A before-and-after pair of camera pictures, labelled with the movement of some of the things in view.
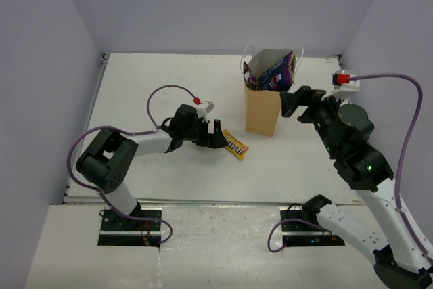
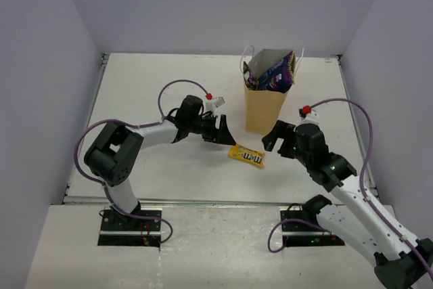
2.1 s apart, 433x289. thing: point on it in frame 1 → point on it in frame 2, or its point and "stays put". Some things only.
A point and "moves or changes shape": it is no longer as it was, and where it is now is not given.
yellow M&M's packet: (235, 146) moves or changes shape
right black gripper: (291, 101) → (282, 130)
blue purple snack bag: (281, 77) stays put
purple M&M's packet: (250, 79) stays put
